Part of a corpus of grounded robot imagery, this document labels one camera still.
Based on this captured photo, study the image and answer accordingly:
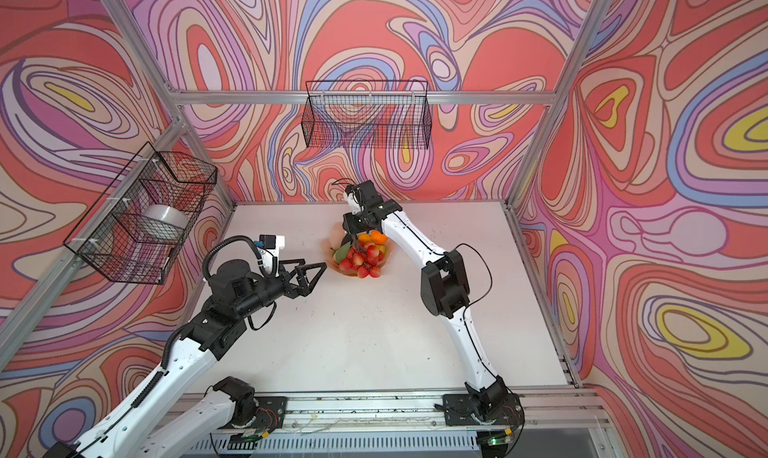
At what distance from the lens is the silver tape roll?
72 cm

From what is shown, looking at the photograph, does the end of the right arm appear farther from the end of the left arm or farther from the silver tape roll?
the silver tape roll

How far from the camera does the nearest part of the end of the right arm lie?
725mm

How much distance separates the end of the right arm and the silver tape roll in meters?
0.42
